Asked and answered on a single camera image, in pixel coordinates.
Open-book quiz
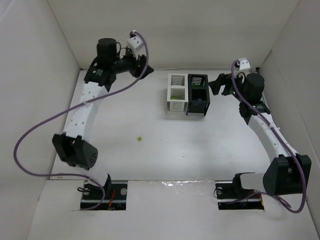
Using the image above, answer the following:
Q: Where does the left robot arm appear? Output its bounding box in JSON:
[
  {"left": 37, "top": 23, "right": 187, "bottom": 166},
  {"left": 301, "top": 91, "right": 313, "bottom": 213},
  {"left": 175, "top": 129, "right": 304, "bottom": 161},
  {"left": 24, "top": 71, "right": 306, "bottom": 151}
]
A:
[{"left": 52, "top": 34, "right": 154, "bottom": 187}]

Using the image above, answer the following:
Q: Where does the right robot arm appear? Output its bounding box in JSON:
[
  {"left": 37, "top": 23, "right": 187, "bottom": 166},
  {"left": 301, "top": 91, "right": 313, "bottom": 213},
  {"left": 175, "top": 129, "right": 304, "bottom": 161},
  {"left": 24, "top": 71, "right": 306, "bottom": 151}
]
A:
[{"left": 208, "top": 72, "right": 312, "bottom": 196}]

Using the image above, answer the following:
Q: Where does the black slotted container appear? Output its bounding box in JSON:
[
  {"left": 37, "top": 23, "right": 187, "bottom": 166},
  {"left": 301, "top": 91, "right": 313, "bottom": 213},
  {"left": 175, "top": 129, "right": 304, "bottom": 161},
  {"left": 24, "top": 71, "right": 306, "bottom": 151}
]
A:
[{"left": 186, "top": 74, "right": 210, "bottom": 116}]

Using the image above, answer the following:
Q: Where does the white slotted container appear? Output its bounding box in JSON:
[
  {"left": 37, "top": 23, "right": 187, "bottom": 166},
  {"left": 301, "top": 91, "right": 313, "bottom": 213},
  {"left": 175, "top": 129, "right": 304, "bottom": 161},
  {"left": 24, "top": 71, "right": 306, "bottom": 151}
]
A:
[{"left": 166, "top": 73, "right": 189, "bottom": 114}]

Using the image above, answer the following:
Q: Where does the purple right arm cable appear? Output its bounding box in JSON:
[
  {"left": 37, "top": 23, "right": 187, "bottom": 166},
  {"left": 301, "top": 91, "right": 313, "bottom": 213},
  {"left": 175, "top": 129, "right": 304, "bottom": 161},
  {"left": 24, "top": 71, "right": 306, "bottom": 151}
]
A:
[{"left": 231, "top": 59, "right": 308, "bottom": 214}]

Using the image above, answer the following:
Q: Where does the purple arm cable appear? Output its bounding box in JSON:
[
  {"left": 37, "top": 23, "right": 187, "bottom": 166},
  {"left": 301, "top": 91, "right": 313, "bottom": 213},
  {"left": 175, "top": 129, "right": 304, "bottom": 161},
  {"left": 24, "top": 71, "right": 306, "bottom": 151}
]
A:
[
  {"left": 13, "top": 30, "right": 150, "bottom": 210},
  {"left": 231, "top": 59, "right": 308, "bottom": 214}
]

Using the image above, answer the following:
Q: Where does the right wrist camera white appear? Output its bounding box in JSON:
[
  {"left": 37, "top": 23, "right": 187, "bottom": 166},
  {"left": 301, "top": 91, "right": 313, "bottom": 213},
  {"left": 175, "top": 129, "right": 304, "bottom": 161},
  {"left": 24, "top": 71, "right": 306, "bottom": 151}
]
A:
[{"left": 237, "top": 57, "right": 251, "bottom": 72}]

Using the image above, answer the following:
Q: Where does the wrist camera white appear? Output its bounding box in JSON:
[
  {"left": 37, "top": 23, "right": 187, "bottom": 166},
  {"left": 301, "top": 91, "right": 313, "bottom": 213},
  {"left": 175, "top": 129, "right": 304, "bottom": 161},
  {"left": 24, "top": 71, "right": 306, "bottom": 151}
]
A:
[
  {"left": 126, "top": 35, "right": 144, "bottom": 59},
  {"left": 237, "top": 57, "right": 251, "bottom": 72}
]

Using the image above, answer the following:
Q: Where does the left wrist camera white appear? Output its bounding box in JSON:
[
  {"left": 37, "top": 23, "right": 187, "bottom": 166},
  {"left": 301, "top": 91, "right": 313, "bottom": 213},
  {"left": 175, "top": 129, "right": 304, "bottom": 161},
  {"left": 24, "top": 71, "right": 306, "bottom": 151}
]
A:
[{"left": 126, "top": 35, "right": 144, "bottom": 59}]

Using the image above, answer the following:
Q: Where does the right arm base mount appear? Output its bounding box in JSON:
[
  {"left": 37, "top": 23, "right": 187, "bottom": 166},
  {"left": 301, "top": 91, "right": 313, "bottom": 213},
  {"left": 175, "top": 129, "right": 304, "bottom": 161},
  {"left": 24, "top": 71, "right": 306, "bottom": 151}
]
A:
[{"left": 213, "top": 172, "right": 265, "bottom": 211}]

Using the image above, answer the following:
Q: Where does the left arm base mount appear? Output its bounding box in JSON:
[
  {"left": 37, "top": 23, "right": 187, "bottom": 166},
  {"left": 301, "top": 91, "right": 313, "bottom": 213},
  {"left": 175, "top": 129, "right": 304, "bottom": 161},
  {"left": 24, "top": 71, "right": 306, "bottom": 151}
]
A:
[{"left": 77, "top": 179, "right": 129, "bottom": 211}]

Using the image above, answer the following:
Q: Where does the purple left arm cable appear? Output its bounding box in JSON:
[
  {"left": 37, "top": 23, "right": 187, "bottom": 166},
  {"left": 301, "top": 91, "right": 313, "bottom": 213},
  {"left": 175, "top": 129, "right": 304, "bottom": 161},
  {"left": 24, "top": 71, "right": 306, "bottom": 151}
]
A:
[{"left": 13, "top": 30, "right": 150, "bottom": 210}]

